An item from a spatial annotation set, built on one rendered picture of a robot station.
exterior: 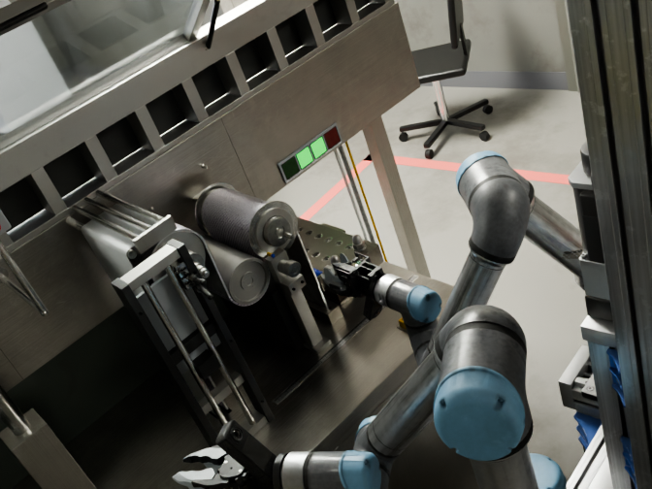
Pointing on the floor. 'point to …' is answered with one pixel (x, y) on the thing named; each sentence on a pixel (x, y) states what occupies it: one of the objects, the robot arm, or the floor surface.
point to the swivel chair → (452, 58)
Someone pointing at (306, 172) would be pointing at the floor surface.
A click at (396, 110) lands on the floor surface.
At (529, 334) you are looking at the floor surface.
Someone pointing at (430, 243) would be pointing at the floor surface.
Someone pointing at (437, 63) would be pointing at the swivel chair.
